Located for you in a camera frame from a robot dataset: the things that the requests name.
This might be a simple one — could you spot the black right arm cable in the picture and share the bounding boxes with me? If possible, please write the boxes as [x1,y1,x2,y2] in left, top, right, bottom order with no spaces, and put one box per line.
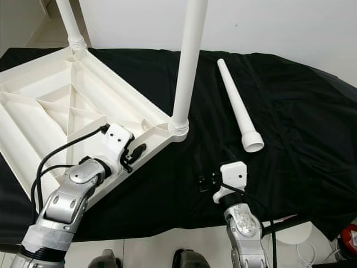
[220,181,279,268]

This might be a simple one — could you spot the white plastic table leg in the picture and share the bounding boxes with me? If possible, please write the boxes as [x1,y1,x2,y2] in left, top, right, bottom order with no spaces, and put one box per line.
[56,0,89,52]
[168,0,209,141]
[217,58,265,153]

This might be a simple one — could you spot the grey right robot leg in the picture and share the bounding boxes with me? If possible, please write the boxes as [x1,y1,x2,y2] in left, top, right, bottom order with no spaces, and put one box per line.
[170,251,210,268]

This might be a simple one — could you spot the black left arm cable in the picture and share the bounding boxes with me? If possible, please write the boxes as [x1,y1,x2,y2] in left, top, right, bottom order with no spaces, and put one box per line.
[36,124,109,213]

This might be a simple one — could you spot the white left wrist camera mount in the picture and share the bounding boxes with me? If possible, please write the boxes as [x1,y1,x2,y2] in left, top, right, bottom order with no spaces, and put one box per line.
[98,124,134,171]

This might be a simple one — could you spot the grey robot leg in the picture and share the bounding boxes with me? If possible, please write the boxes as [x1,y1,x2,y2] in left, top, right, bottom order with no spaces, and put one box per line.
[92,248,123,268]
[170,251,210,268]

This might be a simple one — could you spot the red round object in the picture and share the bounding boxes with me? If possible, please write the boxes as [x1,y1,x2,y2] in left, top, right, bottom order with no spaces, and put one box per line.
[340,223,357,255]

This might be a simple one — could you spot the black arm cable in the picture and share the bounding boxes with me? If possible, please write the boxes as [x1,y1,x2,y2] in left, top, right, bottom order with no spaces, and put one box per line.
[36,124,109,213]
[220,181,279,268]

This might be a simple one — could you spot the grey left robot leg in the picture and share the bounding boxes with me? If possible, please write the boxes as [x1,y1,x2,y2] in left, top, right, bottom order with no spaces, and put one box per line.
[92,248,123,268]

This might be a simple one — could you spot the black table cloth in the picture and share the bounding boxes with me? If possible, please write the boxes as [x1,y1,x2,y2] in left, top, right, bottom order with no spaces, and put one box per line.
[0,47,357,243]

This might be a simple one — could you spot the white plastic table top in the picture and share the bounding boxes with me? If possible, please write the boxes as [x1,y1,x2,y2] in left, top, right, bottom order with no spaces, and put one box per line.
[0,46,189,213]

